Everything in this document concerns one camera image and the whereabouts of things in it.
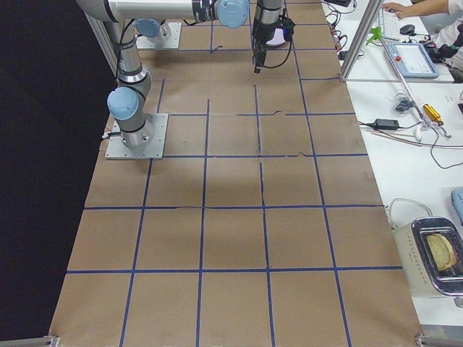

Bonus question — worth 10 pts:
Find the bread slice in toaster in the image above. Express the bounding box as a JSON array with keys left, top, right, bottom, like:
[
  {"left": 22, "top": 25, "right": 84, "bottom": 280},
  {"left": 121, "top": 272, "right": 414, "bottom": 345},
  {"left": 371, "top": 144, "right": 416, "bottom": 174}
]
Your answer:
[{"left": 426, "top": 234, "right": 457, "bottom": 271}]

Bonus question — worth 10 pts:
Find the right corner metal bracket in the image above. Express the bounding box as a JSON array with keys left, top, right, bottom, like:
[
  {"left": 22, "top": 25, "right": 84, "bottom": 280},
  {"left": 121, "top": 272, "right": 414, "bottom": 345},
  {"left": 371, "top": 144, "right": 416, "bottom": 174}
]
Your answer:
[{"left": 415, "top": 334, "right": 463, "bottom": 347}]

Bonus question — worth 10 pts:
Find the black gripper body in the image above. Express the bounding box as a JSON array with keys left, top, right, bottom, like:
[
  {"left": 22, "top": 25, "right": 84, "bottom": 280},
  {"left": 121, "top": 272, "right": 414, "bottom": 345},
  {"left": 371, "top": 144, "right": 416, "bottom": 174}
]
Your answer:
[{"left": 252, "top": 22, "right": 276, "bottom": 67}]

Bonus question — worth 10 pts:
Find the wooden stick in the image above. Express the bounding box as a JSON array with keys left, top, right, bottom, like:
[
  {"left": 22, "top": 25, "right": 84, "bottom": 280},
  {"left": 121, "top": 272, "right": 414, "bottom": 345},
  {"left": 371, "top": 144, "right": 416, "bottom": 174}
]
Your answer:
[{"left": 371, "top": 132, "right": 425, "bottom": 147}]

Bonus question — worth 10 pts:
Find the white plate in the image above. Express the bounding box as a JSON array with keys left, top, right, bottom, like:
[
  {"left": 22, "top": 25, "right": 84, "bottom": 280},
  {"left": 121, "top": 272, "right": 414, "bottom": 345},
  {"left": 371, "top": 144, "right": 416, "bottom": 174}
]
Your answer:
[{"left": 266, "top": 28, "right": 286, "bottom": 48}]

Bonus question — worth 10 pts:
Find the blue device at edge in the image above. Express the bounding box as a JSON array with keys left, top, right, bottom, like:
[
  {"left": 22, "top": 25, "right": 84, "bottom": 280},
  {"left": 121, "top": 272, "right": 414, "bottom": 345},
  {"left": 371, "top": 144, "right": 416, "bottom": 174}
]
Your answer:
[{"left": 451, "top": 188, "right": 463, "bottom": 222}]

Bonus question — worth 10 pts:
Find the white keyboard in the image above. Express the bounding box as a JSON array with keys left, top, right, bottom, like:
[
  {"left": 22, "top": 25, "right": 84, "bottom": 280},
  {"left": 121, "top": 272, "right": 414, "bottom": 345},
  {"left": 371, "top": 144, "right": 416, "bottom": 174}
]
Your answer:
[{"left": 378, "top": 9, "right": 401, "bottom": 41}]

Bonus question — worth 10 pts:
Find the corner metal bracket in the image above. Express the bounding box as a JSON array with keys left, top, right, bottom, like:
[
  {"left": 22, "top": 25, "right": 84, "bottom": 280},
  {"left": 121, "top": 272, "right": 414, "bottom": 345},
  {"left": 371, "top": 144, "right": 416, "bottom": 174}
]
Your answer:
[
  {"left": 0, "top": 335, "right": 60, "bottom": 347},
  {"left": 415, "top": 334, "right": 463, "bottom": 347}
]

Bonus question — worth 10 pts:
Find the blue teach pendant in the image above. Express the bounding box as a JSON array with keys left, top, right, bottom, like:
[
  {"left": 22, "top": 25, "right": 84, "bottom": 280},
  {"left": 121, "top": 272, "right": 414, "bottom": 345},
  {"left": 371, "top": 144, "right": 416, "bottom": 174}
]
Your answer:
[{"left": 386, "top": 43, "right": 440, "bottom": 79}]

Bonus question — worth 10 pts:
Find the green plastic clip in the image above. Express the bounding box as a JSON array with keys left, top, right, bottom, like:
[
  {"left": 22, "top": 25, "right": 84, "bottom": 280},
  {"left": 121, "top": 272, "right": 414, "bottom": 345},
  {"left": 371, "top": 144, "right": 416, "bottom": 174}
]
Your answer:
[{"left": 365, "top": 26, "right": 383, "bottom": 46}]

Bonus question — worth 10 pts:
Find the aluminium frame post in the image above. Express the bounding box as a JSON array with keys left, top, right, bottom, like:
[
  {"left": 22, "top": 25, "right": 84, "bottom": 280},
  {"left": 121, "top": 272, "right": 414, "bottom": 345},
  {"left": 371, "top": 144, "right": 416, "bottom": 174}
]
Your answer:
[{"left": 339, "top": 0, "right": 383, "bottom": 82}]

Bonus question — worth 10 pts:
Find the person forearm white sleeve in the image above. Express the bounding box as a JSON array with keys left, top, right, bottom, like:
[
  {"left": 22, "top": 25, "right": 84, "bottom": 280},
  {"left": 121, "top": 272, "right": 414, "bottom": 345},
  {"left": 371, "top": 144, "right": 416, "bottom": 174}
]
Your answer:
[{"left": 402, "top": 0, "right": 462, "bottom": 17}]

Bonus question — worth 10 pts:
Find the yellow tool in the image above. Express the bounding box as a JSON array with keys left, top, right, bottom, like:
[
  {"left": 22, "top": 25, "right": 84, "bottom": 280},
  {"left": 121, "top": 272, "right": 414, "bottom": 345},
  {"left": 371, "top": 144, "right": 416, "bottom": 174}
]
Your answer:
[{"left": 422, "top": 104, "right": 443, "bottom": 124}]

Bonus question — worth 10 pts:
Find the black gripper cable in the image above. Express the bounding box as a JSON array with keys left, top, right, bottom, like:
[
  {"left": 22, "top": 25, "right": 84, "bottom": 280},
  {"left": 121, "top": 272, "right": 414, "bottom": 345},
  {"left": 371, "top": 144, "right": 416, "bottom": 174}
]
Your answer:
[{"left": 260, "top": 7, "right": 297, "bottom": 69}]

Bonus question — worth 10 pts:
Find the cream toaster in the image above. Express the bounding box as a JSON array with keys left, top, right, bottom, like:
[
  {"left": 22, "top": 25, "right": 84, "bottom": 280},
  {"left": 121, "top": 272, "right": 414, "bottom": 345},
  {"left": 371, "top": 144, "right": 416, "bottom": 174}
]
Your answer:
[{"left": 392, "top": 217, "right": 462, "bottom": 300}]

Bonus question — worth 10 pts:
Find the white toaster cord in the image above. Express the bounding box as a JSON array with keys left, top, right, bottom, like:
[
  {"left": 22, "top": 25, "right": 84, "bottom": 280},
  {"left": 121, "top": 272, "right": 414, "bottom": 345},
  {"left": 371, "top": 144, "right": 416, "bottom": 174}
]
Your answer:
[{"left": 383, "top": 197, "right": 433, "bottom": 230}]

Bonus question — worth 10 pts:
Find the long metal rod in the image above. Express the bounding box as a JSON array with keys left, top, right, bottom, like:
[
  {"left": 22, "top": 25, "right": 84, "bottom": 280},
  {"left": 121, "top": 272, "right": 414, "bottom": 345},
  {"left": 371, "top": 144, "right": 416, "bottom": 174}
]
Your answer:
[{"left": 380, "top": 38, "right": 431, "bottom": 129}]

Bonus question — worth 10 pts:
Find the black cable bundle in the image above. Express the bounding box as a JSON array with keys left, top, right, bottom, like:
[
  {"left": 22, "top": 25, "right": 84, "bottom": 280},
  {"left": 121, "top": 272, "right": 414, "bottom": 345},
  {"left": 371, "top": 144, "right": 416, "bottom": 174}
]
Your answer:
[{"left": 394, "top": 93, "right": 414, "bottom": 113}]

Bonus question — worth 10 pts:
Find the left corner metal bracket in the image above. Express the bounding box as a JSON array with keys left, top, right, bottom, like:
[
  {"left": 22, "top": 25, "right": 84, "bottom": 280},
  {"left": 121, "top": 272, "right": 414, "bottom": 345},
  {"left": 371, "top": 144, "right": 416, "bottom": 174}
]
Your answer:
[{"left": 0, "top": 335, "right": 60, "bottom": 347}]

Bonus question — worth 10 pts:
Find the person hand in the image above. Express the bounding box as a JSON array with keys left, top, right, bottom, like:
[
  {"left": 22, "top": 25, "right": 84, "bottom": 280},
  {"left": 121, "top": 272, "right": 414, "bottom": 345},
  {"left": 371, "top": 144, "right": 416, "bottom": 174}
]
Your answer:
[{"left": 381, "top": 2, "right": 409, "bottom": 19}]

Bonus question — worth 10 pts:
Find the black computer mouse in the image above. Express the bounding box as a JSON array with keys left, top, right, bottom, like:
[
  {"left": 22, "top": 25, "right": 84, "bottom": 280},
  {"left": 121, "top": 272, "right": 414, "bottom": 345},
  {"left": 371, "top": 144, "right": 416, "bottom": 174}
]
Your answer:
[{"left": 399, "top": 25, "right": 415, "bottom": 36}]

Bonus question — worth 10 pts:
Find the black power adapter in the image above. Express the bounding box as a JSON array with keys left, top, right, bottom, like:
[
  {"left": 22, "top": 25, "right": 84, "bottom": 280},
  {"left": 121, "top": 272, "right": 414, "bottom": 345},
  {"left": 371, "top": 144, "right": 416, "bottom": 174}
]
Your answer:
[{"left": 373, "top": 119, "right": 400, "bottom": 131}]

